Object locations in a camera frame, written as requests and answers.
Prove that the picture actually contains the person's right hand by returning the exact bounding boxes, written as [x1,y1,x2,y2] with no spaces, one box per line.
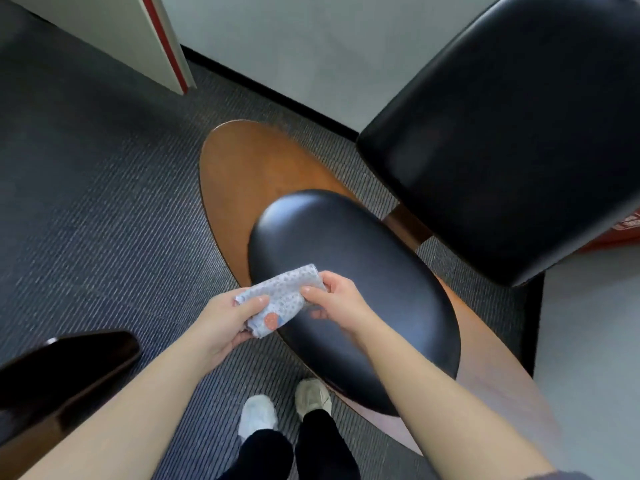
[300,271,384,346]

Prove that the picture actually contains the person's left hand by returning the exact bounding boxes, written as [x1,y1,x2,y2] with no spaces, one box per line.
[188,288,271,371]

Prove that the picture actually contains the grey patterned cleaning cloth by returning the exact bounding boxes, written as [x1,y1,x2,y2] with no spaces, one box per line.
[234,264,327,339]

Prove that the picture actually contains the person's left forearm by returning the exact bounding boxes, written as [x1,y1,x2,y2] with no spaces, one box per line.
[19,327,227,480]

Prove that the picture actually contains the person's right forearm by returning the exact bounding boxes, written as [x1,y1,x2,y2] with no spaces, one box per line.
[357,315,557,480]

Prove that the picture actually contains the black oval backrest cushion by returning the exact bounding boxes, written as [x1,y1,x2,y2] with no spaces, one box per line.
[247,189,461,418]

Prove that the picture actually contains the person's white right shoe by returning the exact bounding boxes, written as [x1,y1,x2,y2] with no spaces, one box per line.
[294,378,333,422]

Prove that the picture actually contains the person's white shoe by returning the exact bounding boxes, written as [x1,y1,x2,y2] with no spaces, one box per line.
[237,394,279,443]
[294,378,333,422]

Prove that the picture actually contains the person's white left shoe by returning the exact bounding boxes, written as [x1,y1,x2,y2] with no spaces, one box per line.
[237,394,279,443]

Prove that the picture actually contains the person's black trousers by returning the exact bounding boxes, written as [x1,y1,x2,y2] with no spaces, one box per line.
[219,409,362,480]

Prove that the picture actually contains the large black seat cushion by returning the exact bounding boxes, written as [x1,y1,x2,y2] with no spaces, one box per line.
[356,0,640,288]

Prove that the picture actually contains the white panel with red edge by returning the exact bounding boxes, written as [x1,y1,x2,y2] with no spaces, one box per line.
[4,0,197,96]

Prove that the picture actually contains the red box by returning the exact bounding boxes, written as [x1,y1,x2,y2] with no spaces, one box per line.
[577,209,640,254]

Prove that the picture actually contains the wooden chair frame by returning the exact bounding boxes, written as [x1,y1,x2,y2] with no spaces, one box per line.
[198,120,567,458]

